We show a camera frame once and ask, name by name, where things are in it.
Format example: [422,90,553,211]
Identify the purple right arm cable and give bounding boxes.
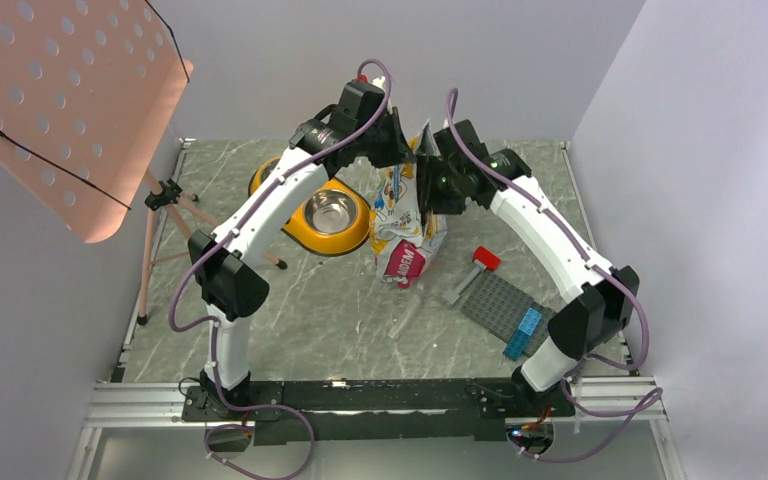
[444,87,665,464]

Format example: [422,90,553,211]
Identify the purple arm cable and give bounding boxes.
[167,58,393,480]
[444,87,665,464]

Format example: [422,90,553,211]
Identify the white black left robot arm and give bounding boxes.
[189,77,413,420]

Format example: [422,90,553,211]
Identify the blue lego brick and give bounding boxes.
[503,308,543,361]

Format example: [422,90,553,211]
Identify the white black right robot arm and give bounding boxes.
[415,120,640,416]

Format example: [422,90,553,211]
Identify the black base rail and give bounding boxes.
[180,377,574,446]

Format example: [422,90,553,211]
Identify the cat food bag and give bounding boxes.
[369,135,447,289]

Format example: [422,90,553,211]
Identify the pink perforated music stand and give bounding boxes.
[0,0,289,326]

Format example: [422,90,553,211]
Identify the grey lego baseplate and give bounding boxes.
[459,272,556,360]

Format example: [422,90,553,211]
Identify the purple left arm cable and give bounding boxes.
[167,58,393,480]

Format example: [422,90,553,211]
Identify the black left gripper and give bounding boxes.
[356,107,417,170]

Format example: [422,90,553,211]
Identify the aluminium frame rail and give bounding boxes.
[68,376,656,479]

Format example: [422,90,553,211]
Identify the yellow double pet bowl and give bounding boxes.
[281,177,371,257]

